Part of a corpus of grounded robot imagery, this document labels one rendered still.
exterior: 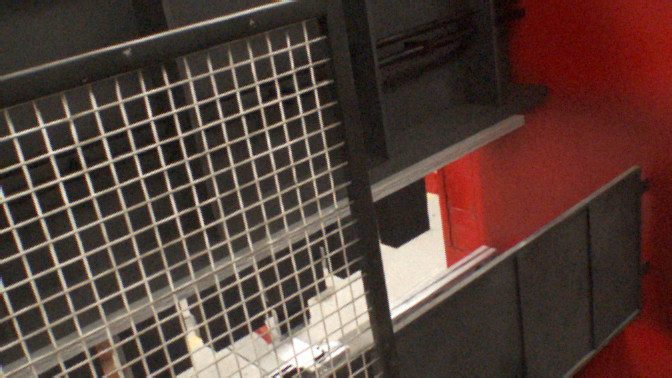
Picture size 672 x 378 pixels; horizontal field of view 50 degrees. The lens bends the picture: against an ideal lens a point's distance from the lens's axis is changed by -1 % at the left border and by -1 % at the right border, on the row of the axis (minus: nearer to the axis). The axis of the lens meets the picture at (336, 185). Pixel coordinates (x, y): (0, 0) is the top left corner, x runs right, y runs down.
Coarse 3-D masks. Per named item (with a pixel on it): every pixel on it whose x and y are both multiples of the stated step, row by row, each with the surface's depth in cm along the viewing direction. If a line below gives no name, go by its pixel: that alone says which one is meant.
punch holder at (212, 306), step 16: (240, 272) 168; (208, 288) 163; (256, 288) 172; (208, 304) 164; (256, 304) 173; (192, 320) 171; (224, 320) 168; (240, 320) 171; (256, 320) 174; (224, 336) 168; (240, 336) 172
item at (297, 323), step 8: (304, 304) 187; (272, 312) 183; (280, 312) 182; (288, 312) 184; (296, 312) 186; (280, 320) 183; (296, 320) 186; (280, 328) 183; (296, 328) 188; (280, 336) 185; (288, 336) 187
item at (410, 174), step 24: (504, 120) 194; (456, 144) 183; (480, 144) 186; (408, 168) 173; (432, 168) 175; (384, 192) 166; (312, 216) 155; (336, 216) 158; (264, 240) 148; (216, 264) 141; (240, 264) 143; (168, 288) 135; (192, 288) 137; (120, 312) 129; (144, 312) 131; (72, 336) 124; (96, 336) 125; (24, 360) 119; (48, 360) 120
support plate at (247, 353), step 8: (272, 320) 212; (248, 336) 206; (296, 336) 201; (304, 336) 201; (312, 336) 200; (240, 344) 202; (248, 344) 202; (256, 344) 201; (264, 344) 200; (312, 344) 197; (320, 344) 197; (240, 352) 199; (248, 352) 198; (264, 352) 197; (248, 360) 195; (264, 360) 193; (272, 360) 193; (280, 360) 192; (264, 368) 190; (272, 368) 189
